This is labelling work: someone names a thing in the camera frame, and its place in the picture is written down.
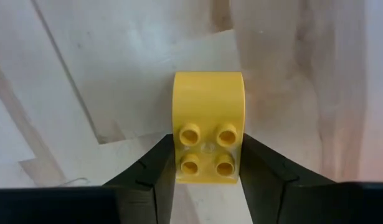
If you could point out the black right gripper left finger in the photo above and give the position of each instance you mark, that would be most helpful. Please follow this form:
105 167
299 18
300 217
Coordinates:
147 186

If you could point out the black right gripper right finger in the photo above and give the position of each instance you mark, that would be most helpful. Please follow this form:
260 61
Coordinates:
272 193

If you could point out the yellow curved four-stud brick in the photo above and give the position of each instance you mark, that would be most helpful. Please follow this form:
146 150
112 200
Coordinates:
210 99

